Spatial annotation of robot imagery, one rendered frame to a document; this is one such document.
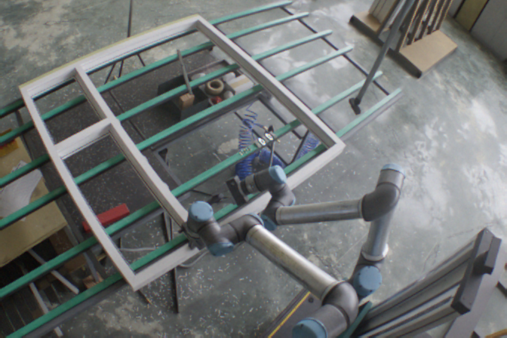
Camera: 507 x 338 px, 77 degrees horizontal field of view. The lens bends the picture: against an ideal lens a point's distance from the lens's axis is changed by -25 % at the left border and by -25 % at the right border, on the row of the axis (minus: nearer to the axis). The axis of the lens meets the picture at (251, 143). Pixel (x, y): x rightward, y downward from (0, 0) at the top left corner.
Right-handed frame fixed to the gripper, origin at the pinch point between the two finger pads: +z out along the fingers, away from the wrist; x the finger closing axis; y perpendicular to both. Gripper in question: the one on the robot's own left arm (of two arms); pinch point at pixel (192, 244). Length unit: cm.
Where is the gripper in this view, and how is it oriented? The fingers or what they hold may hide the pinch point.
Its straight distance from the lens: 182.8
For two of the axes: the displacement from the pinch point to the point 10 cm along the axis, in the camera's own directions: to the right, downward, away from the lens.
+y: -7.2, 4.1, -5.6
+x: 6.5, 6.7, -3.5
